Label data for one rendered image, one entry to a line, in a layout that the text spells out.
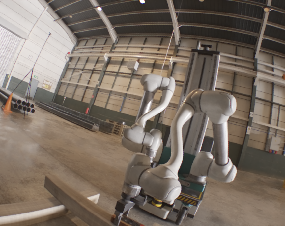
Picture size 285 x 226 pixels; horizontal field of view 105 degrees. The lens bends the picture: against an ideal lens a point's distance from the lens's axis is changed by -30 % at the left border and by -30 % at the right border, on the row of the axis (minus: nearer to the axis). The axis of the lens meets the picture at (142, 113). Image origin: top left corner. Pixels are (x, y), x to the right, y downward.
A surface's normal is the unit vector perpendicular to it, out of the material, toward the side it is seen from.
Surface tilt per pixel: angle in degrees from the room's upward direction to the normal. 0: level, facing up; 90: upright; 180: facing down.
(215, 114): 143
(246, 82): 90
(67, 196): 90
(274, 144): 90
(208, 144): 90
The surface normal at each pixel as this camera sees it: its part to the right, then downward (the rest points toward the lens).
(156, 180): -0.47, -0.70
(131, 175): -0.66, -0.26
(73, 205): -0.36, -0.22
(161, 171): -0.31, -0.84
